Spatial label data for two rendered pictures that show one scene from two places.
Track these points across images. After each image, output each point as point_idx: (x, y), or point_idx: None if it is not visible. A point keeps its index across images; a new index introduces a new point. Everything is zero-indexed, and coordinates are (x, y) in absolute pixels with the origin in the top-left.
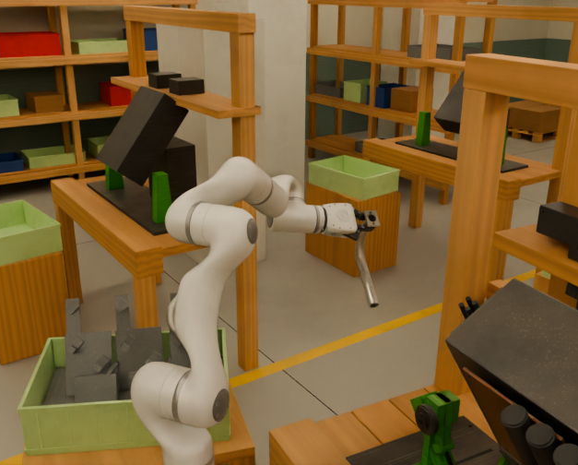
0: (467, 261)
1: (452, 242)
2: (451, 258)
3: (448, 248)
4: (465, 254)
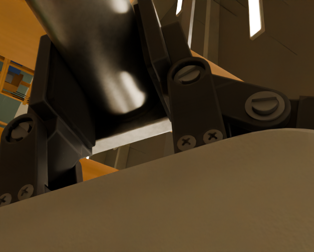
0: None
1: (40, 26)
2: None
3: (18, 4)
4: (12, 55)
